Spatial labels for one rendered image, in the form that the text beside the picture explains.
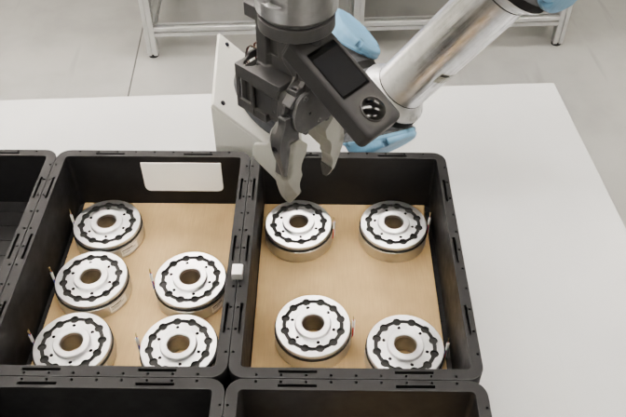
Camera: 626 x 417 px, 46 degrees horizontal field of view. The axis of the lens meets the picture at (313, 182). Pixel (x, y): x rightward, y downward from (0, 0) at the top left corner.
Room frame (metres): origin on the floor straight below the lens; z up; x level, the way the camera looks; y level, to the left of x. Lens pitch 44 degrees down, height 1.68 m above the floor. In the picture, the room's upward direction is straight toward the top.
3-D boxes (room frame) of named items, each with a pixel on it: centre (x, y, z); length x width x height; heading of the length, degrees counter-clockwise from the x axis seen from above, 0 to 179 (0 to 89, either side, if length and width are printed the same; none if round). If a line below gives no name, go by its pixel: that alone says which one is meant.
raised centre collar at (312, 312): (0.58, 0.00, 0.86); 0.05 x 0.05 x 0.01
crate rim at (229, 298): (0.66, 0.25, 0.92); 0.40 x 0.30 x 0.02; 179
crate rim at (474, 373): (0.66, -0.05, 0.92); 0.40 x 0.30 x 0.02; 179
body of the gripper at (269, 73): (0.59, 0.02, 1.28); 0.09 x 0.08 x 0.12; 47
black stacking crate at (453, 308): (0.66, -0.05, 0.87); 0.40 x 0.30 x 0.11; 179
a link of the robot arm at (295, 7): (0.58, 0.02, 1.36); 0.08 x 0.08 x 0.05
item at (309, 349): (0.58, 0.00, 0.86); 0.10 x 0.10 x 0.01
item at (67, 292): (0.66, 0.32, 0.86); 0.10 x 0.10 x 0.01
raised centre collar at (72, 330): (0.55, 0.32, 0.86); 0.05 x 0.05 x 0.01
